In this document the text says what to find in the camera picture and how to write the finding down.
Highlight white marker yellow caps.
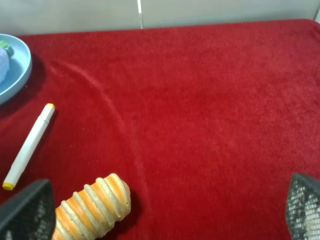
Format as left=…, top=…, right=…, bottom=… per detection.
left=2, top=103, right=56, bottom=191

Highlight striped spiral bread roll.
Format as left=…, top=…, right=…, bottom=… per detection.
left=52, top=173, right=131, bottom=240

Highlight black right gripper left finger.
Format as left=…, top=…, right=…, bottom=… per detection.
left=0, top=179, right=56, bottom=240

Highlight light blue plate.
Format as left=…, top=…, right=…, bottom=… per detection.
left=0, top=33, right=32, bottom=104

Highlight red velvet tablecloth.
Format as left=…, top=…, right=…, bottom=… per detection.
left=0, top=19, right=320, bottom=240

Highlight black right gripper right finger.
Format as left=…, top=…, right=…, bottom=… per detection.
left=285, top=173, right=320, bottom=240

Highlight blue plush toy green leaves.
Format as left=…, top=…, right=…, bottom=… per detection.
left=0, top=40, right=14, bottom=83

